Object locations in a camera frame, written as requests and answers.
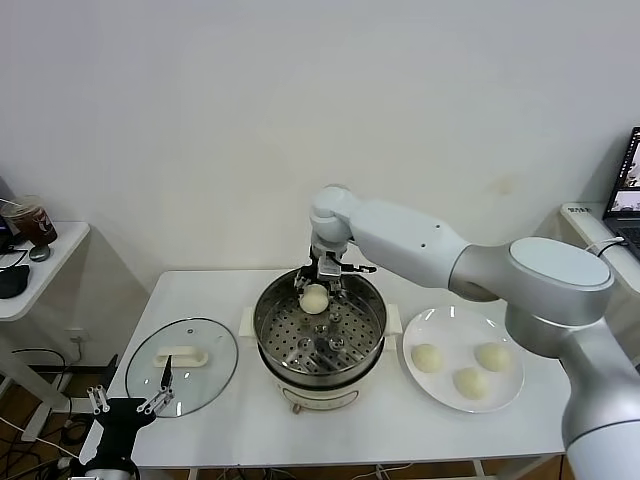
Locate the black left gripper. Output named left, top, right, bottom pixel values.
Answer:
left=82, top=353, right=175, bottom=462

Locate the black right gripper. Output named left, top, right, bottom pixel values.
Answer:
left=293, top=243, right=351, bottom=301

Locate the white steamed baozi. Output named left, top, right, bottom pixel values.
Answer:
left=473, top=342, right=512, bottom=372
left=298, top=283, right=330, bottom=315
left=452, top=367, right=489, bottom=402
left=410, top=343, right=444, bottom=375

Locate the glass lid with white handle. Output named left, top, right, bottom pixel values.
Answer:
left=125, top=318, right=241, bottom=419

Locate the perforated steel steamer basket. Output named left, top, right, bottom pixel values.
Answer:
left=253, top=266, right=388, bottom=377

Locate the white electric cooker base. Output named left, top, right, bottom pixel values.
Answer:
left=238, top=304, right=404, bottom=415

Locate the white side table with cup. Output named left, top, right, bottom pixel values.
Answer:
left=0, top=221, right=93, bottom=444

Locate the white round plate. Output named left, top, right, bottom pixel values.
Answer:
left=402, top=305, right=526, bottom=414

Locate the black computer mouse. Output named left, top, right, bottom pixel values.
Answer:
left=0, top=264, right=31, bottom=300

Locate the iced coffee plastic cup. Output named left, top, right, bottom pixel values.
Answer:
left=0, top=194, right=59, bottom=247

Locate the dark screen device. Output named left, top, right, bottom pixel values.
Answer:
left=0, top=174, right=19, bottom=251

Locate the white side table with laptop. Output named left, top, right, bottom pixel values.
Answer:
left=558, top=202, right=640, bottom=374

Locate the open dark laptop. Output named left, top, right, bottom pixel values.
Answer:
left=602, top=127, right=640, bottom=237

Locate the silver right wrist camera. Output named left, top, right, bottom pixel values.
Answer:
left=318, top=251, right=377, bottom=279

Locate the black cable loop by outlet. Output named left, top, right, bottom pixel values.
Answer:
left=10, top=344, right=84, bottom=376

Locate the black floor cable tangle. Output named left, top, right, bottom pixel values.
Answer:
left=0, top=414, right=96, bottom=474

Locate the black thin desk cable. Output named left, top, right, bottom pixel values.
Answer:
left=0, top=248, right=29, bottom=271

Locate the white laptop cable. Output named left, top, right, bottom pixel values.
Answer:
left=584, top=238, right=626, bottom=259

